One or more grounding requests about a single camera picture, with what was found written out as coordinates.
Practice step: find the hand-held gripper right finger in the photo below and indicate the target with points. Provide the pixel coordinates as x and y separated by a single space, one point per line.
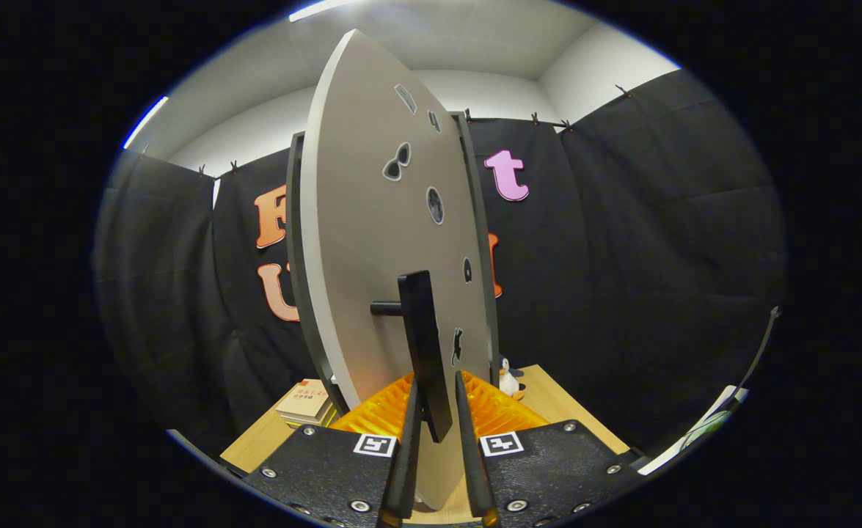
471 477

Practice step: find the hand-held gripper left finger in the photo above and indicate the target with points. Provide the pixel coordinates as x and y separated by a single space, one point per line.
408 469

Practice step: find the white shoe cabinet door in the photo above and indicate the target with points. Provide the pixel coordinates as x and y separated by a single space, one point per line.
372 242

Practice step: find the grey shoe cabinet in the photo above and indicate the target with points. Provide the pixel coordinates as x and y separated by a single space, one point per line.
295 242

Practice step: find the yellow-edged book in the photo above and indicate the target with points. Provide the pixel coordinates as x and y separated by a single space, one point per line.
326 418

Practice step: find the white penguin plush toy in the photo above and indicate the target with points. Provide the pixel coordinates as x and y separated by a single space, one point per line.
508 381

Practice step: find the black backdrop cloth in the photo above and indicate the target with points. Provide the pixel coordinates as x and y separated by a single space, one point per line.
658 257

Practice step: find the dark stand pole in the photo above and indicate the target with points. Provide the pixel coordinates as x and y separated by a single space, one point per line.
764 341

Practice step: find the long ceiling light strip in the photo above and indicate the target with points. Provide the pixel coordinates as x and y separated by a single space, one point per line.
146 121

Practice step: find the short ceiling light strip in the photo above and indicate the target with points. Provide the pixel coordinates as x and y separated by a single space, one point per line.
320 7

